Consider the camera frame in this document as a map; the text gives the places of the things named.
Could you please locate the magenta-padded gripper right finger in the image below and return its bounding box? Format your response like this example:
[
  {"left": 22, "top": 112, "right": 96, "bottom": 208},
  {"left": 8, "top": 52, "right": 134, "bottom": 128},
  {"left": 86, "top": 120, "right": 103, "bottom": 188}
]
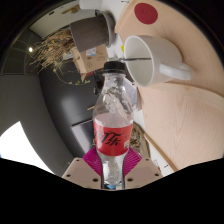
[{"left": 120, "top": 145, "right": 164, "bottom": 190}]

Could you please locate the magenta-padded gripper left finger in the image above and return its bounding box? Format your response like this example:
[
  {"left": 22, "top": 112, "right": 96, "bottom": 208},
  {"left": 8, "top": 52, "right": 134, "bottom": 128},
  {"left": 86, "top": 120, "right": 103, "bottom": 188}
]
[{"left": 61, "top": 145, "right": 103, "bottom": 190}]

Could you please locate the clear red-label drink bottle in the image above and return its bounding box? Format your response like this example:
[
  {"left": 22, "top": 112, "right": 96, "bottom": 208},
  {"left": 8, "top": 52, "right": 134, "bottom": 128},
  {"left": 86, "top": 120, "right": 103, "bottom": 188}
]
[{"left": 92, "top": 60, "right": 135, "bottom": 186}]

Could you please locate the long ceiling light strip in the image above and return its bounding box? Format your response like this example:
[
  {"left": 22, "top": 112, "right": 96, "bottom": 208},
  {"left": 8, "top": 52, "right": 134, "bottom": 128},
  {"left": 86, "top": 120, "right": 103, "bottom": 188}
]
[{"left": 0, "top": 121, "right": 54, "bottom": 174}]

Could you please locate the metal spoon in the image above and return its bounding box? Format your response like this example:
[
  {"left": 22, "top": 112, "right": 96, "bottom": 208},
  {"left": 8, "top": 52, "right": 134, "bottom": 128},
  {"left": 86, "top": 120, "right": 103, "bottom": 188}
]
[{"left": 118, "top": 56, "right": 153, "bottom": 63}]

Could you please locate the cardboard box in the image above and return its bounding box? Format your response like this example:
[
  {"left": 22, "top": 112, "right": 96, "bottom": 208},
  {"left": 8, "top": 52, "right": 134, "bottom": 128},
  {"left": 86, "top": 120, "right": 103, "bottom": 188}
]
[{"left": 70, "top": 44, "right": 109, "bottom": 83}]

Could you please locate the white mug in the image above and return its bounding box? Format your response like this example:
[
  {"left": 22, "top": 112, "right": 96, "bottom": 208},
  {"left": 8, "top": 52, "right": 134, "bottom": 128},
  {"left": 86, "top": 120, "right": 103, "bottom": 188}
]
[{"left": 123, "top": 34, "right": 194, "bottom": 88}]

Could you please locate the dried plant in brown pot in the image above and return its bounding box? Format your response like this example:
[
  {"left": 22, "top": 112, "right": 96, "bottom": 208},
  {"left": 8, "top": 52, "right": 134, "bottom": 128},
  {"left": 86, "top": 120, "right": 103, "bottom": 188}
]
[{"left": 28, "top": 14, "right": 111, "bottom": 84}]

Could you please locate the grey plant saucer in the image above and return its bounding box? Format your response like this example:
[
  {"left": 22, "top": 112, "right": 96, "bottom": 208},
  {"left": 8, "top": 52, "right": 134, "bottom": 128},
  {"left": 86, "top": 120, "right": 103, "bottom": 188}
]
[{"left": 96, "top": 9, "right": 117, "bottom": 48}]

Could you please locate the flat round red coaster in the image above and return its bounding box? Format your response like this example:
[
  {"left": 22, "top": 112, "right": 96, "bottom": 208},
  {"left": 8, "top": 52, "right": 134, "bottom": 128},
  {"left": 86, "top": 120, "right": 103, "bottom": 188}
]
[{"left": 133, "top": 2, "right": 159, "bottom": 25}]

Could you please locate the black wall screen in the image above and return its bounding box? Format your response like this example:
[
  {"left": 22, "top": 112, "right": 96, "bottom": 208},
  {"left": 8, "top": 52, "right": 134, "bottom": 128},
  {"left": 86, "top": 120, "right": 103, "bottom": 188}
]
[{"left": 71, "top": 119, "right": 96, "bottom": 158}]

